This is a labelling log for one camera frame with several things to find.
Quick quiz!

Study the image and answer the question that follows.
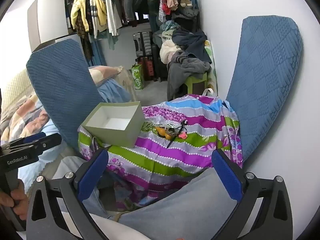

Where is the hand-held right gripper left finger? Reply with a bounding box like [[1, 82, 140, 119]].
[[26, 148, 110, 240]]

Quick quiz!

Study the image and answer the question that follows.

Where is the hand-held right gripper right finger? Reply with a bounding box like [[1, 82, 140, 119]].
[[211, 149, 293, 240]]

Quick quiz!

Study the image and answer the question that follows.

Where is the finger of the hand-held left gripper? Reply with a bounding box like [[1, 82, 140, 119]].
[[6, 132, 47, 148], [24, 133, 62, 153]]

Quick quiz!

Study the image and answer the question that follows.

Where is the green cardboard box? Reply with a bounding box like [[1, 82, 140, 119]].
[[80, 101, 145, 148]]

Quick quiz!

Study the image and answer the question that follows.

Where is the black hair stick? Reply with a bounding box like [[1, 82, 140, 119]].
[[166, 120, 188, 148]]

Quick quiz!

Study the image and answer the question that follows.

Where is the orange hair clip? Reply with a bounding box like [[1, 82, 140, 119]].
[[155, 127, 175, 140]]

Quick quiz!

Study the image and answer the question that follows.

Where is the person's left hand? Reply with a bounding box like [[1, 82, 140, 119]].
[[0, 180, 29, 217]]

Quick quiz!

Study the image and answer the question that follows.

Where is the light blue blanket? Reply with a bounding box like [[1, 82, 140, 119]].
[[17, 124, 75, 188]]

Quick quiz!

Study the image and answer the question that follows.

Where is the checked pastel blanket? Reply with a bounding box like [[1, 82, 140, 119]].
[[0, 90, 53, 143]]

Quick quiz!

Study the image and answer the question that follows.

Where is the blue quilted cushion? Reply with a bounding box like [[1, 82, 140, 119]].
[[26, 39, 105, 153], [225, 16, 303, 161]]

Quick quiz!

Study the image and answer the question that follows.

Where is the cream quilted blanket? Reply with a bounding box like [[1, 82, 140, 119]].
[[2, 70, 35, 103]]

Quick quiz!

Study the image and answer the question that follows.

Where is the colourful striped floral cloth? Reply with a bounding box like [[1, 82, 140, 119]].
[[77, 94, 244, 212]]

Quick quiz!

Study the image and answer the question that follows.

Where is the blue bed skirt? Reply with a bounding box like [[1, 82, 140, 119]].
[[97, 80, 132, 103]]

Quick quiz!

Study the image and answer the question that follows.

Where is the pink pillow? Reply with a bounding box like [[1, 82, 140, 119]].
[[89, 66, 124, 87]]

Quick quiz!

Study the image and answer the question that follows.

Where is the beige cloth cover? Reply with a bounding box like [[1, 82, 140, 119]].
[[117, 67, 140, 103]]

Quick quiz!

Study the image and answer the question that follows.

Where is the green plastic stool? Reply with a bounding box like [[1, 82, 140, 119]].
[[184, 72, 209, 98]]

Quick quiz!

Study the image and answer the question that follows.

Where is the fruit print board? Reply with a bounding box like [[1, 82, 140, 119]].
[[204, 40, 217, 97]]

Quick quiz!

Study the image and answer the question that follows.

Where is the green shopping bag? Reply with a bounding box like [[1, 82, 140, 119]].
[[132, 64, 145, 90]]

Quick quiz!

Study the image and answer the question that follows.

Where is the brown patterned garment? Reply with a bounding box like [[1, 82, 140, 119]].
[[75, 12, 94, 60]]

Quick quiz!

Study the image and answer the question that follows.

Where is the grey fleece towel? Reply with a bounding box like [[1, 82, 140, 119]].
[[167, 50, 212, 100]]

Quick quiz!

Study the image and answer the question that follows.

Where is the teal hanging garment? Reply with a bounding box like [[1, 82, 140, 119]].
[[95, 29, 120, 50]]

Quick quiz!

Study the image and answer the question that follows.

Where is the white cabinet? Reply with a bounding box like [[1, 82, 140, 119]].
[[27, 0, 83, 53]]

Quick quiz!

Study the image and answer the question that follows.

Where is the red suitcase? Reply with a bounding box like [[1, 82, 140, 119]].
[[137, 56, 154, 80]]

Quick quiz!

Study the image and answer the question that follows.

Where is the black suitcase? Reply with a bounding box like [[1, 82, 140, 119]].
[[151, 44, 170, 82]]

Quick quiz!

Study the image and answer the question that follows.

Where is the grey suitcase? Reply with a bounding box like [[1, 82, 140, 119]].
[[133, 32, 153, 57]]

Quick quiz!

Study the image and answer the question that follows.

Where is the striped white sweater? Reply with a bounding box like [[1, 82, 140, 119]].
[[87, 0, 99, 34]]

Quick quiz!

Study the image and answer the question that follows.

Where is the yellow jacket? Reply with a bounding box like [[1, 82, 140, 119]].
[[70, 0, 90, 32]]

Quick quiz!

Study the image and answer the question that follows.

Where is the navy garment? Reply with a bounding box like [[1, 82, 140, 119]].
[[171, 29, 213, 64]]

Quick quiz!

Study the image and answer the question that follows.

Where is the cream fluffy garment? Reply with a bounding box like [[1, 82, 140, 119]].
[[160, 40, 179, 64]]

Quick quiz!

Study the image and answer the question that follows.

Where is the white shirt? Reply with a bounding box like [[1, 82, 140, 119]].
[[105, 0, 120, 37]]

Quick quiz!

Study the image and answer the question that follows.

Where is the yellow hoodie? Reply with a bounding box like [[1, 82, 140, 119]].
[[94, 0, 108, 27]]

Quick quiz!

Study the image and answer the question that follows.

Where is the blue green garment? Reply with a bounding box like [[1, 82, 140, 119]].
[[152, 20, 180, 45]]

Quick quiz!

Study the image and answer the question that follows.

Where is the dark green jacket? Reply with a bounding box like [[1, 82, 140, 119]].
[[171, 6, 200, 33]]

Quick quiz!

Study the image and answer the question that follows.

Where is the hanging small laundry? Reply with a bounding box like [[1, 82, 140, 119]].
[[157, 0, 194, 23]]

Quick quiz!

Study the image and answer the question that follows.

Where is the bangle bracelet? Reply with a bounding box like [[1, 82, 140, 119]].
[[162, 123, 184, 137]]

